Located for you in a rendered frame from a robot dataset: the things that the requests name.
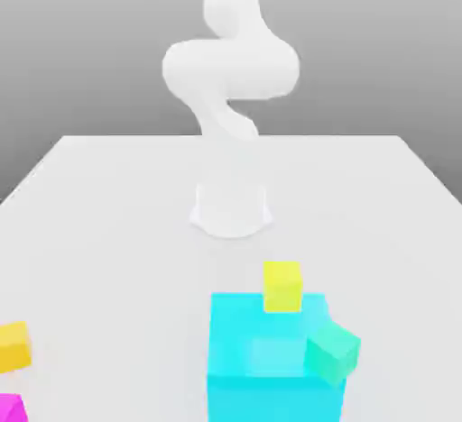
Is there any small lime yellow cube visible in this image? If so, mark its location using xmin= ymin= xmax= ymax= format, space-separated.
xmin=263 ymin=261 xmax=303 ymax=314

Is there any small pale cyan cube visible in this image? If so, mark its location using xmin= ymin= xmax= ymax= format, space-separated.
xmin=251 ymin=337 xmax=309 ymax=379

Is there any small teal green cube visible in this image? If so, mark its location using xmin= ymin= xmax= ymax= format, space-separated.
xmin=302 ymin=319 xmax=363 ymax=388

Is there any small golden yellow cube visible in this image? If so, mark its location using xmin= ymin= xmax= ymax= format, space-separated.
xmin=0 ymin=320 xmax=32 ymax=375

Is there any small magenta cube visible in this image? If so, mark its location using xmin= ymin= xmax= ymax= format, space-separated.
xmin=0 ymin=393 xmax=29 ymax=422

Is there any large cyan box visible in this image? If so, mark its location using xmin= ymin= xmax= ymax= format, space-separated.
xmin=206 ymin=292 xmax=348 ymax=422

